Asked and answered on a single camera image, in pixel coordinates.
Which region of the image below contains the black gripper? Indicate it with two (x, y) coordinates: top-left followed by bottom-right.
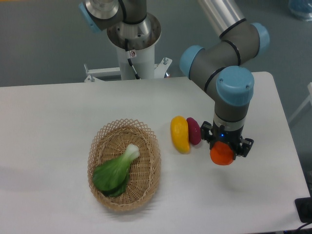
(200, 121), (254, 160)

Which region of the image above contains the orange fruit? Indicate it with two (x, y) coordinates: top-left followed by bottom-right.
(210, 141), (234, 166)

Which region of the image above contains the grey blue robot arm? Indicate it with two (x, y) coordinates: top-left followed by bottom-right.
(79, 0), (270, 165)

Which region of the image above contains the purple sweet potato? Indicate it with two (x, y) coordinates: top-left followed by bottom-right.
(186, 117), (201, 145)

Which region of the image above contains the yellow mango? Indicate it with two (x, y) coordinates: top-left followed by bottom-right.
(170, 116), (190, 154)

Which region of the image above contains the black device at table edge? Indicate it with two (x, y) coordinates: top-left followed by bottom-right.
(294, 197), (312, 223)

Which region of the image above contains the woven wicker basket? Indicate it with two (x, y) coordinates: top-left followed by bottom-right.
(88, 119), (161, 212)

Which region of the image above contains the green bok choy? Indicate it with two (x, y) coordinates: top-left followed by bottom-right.
(92, 144), (140, 197)

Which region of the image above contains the blue bag in corner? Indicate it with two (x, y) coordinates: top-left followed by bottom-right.
(288, 0), (312, 21)

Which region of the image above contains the white frame at right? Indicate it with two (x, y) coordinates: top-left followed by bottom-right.
(288, 82), (312, 127)

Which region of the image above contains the black cable on pedestal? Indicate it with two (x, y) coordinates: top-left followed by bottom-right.
(124, 38), (141, 80)

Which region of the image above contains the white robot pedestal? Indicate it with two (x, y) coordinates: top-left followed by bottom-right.
(84, 13), (173, 82)

